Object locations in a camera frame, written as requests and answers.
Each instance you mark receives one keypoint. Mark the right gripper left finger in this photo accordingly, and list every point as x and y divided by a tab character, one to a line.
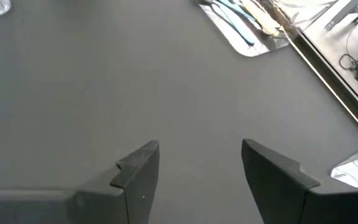
141	174

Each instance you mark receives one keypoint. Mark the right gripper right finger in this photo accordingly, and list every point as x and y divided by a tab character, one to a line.
275	186

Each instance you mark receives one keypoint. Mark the metal frame legs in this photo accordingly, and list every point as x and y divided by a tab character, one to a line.
343	14

